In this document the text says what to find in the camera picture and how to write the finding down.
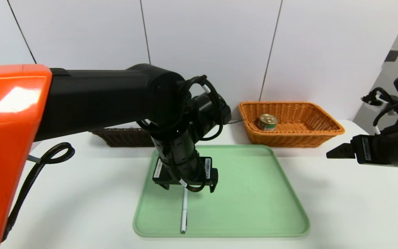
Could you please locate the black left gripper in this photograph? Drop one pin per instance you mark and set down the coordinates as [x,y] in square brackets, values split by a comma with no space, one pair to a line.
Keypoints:
[204,172]

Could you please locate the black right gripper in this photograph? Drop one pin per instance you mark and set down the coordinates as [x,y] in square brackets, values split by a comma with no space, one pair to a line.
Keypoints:
[364,149]

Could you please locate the white pen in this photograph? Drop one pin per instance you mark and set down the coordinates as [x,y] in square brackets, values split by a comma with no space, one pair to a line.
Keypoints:
[184,214]

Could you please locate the small tin food can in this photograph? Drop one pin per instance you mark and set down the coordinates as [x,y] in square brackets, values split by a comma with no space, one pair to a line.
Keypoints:
[268,122]

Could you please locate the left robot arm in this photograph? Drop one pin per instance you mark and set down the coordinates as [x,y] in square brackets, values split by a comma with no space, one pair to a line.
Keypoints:
[98,100]

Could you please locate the orange wicker basket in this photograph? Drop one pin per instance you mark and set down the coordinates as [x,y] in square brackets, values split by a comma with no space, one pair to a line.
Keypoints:
[306,133]

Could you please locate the dark brown wicker basket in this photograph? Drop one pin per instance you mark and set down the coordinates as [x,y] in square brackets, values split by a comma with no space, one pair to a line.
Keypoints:
[123,137]

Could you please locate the light green plastic tray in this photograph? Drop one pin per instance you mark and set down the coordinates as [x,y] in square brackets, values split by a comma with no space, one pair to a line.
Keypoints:
[247,200]

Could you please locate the thin black zip tie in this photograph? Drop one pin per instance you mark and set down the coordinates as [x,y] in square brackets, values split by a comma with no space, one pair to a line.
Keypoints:
[235,121]

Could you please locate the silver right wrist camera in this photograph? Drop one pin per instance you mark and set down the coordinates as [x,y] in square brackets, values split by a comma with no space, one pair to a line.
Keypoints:
[378,101]

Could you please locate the black wall plate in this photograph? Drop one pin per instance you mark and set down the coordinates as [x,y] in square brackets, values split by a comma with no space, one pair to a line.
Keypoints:
[392,56]

